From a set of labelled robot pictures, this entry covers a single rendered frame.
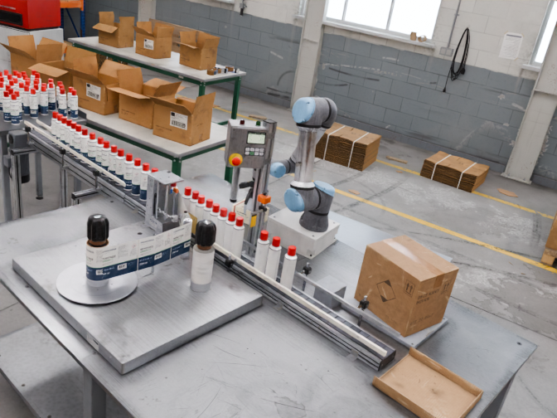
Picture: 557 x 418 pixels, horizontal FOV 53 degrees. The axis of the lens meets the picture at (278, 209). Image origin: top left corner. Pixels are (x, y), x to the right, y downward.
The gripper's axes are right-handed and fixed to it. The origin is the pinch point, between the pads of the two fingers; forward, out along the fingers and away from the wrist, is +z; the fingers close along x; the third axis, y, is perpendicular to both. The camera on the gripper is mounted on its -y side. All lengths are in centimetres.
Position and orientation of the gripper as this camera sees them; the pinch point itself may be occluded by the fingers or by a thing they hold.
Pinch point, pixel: (250, 210)
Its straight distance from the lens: 299.9
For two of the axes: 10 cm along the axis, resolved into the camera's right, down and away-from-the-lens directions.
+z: -1.6, 8.9, 4.3
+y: 8.3, 3.6, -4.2
